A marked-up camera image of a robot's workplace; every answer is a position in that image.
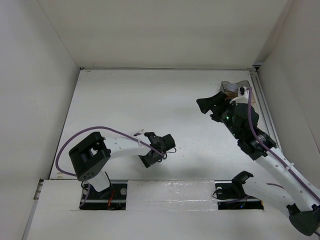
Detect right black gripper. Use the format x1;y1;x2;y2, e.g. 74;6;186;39
196;91;242;140

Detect round clear pin box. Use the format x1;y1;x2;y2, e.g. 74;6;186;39
226;83;238;93

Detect black handled scissors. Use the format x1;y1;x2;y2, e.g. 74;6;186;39
165;147;177;154

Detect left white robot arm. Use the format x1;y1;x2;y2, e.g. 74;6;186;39
68;131;176;199

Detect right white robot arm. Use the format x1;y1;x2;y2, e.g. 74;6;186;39
196;88;320;236

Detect tiered transparent organizer tray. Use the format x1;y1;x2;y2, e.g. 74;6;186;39
219;80;251;99

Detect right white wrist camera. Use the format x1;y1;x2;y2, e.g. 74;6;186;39
230;86;250;104

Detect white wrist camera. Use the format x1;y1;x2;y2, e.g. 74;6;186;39
133;129;145;137
230;86;250;104

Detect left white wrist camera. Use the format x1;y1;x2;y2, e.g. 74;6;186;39
133;129;145;137

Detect aluminium rail right side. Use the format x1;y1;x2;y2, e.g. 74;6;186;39
248;64;282;151

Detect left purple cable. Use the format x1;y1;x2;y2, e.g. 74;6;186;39
55;126;167;208

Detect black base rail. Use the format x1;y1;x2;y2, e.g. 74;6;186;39
79;180;264;212

